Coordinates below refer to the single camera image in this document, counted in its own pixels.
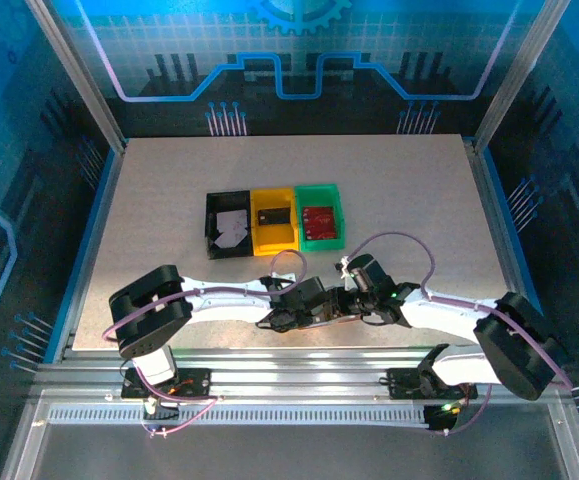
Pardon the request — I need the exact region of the green plastic bin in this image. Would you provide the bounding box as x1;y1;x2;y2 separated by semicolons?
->
293;183;346;253

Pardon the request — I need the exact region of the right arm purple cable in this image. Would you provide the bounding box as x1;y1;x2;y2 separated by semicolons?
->
343;231;575;437

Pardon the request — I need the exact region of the pink brown card holder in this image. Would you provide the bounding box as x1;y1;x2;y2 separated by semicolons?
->
312;309;371;327

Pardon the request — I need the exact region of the black plastic bin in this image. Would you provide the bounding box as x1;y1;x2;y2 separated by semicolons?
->
203;189;255;261

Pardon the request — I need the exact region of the red credit card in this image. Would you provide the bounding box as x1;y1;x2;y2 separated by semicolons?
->
302;205;338;229
303;222;339;240

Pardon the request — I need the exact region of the slotted grey cable duct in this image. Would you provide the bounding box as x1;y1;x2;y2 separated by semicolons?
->
46;404;433;427

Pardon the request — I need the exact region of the aluminium side rail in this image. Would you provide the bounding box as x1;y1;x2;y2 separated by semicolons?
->
462;138;560;365
43;147;129;364

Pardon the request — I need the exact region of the aluminium frame post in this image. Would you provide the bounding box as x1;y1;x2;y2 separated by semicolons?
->
472;0;574;154
24;0;128;154

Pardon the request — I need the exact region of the aluminium mounting rail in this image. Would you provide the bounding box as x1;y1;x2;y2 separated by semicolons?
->
31;346;573;407

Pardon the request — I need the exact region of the yellow plastic bin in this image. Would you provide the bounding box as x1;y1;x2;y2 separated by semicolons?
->
249;186;300;257

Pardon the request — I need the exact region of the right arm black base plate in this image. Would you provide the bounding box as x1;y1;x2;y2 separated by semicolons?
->
386;366;479;401

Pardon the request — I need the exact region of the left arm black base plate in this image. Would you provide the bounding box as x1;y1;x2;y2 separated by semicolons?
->
121;367;213;401

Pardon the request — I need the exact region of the black credit card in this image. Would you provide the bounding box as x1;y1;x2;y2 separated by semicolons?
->
257;207;291;227

